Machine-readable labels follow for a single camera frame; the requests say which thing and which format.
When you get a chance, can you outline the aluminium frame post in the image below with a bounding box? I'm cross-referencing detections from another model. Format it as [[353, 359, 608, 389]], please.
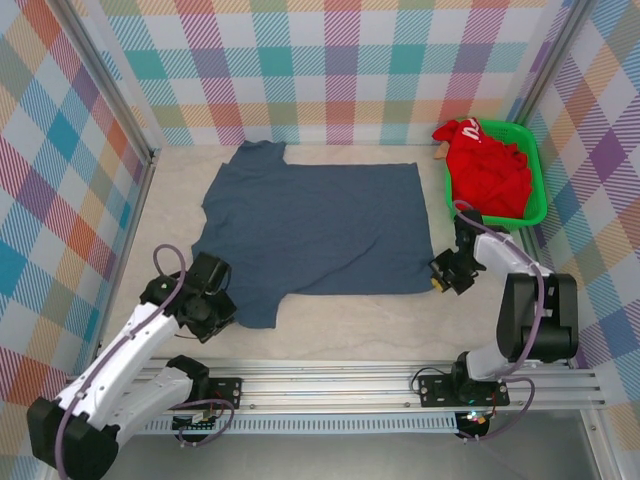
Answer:
[[47, 0, 164, 164], [514, 0, 594, 126]]

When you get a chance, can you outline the red t-shirt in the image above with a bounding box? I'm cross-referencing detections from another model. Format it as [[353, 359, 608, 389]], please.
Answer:
[[432, 117, 534, 221]]

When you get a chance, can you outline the blue t-shirt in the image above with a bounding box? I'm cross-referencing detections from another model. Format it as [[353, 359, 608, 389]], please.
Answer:
[[189, 139, 436, 331]]

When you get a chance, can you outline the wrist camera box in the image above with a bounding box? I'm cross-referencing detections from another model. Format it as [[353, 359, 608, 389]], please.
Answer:
[[191, 252, 232, 296], [430, 249, 455, 281]]

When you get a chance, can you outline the green plastic laundry basket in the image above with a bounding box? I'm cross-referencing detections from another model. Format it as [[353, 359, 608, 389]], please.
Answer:
[[443, 118, 550, 231]]

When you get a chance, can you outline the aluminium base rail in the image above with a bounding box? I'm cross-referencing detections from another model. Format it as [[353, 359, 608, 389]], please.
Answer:
[[64, 357, 606, 416]]

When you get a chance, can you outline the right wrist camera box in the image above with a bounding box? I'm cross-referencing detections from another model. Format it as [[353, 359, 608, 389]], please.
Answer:
[[430, 249, 455, 281]]

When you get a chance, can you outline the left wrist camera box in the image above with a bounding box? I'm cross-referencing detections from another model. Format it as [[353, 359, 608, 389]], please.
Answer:
[[191, 252, 232, 296]]

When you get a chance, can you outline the small black controller board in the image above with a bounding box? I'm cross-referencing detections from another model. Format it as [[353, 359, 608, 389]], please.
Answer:
[[172, 407, 224, 436], [457, 409, 494, 441]]

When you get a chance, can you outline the slotted white cable duct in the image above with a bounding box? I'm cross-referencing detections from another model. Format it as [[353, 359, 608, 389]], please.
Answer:
[[134, 414, 459, 436]]

